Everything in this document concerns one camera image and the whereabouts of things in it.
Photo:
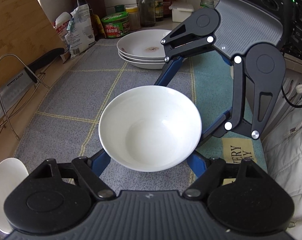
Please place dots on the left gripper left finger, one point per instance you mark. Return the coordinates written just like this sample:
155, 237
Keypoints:
88, 171

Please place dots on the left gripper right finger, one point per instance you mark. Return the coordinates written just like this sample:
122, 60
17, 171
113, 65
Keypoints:
207, 173

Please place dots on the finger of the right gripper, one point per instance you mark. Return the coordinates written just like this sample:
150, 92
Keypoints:
169, 70
218, 124

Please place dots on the stained floral white plate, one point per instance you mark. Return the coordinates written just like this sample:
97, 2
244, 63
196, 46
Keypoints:
144, 44

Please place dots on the white bowl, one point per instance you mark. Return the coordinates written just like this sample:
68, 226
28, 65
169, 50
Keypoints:
150, 128
12, 173

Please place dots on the grey teal checked towel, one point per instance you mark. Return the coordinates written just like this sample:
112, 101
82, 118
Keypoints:
65, 125

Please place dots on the small green label jar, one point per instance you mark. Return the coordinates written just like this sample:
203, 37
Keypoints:
207, 4

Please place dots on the yellow lid spice jar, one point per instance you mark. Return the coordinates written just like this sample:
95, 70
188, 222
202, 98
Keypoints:
134, 17

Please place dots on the white seasoning box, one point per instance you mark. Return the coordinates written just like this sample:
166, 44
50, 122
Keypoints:
180, 11

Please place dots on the clear glass oil bottle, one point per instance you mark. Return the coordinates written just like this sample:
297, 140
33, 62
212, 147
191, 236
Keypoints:
147, 13

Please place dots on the green lid sauce jar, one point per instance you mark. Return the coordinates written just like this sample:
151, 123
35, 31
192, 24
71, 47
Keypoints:
116, 25

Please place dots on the white clipped food bag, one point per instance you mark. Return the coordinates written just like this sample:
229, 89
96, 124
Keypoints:
80, 35

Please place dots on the red white food bag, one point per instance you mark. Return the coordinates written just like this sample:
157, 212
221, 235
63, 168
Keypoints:
60, 27

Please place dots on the wooden cutting board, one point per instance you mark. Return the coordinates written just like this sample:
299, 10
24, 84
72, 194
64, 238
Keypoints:
25, 30

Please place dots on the wire knife rack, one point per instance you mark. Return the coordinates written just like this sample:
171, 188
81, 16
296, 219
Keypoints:
3, 111

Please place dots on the steel cleaver black handle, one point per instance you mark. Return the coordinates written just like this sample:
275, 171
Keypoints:
19, 84

